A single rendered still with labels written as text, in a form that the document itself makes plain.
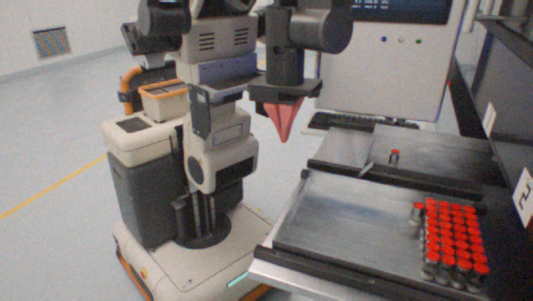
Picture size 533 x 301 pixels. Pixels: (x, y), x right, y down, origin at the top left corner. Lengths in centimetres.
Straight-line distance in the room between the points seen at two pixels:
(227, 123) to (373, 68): 62
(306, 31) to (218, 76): 63
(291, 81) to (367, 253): 34
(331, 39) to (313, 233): 39
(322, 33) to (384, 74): 101
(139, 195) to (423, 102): 114
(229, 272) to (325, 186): 73
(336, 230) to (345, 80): 85
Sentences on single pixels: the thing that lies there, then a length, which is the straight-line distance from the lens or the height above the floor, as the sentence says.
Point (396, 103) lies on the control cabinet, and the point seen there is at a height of 87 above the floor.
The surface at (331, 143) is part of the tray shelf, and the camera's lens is 103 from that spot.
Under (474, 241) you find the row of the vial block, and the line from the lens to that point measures 70.
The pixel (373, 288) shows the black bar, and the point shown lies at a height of 89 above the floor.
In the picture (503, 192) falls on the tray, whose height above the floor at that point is 90.
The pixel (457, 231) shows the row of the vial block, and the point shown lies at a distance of 71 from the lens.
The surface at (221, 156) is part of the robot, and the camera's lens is 113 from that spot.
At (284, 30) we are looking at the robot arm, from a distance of 49.
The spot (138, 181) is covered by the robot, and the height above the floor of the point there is 63.
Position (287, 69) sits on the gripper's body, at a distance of 50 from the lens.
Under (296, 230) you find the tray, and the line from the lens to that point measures 69.
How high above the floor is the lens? 133
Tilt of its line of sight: 27 degrees down
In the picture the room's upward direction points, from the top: straight up
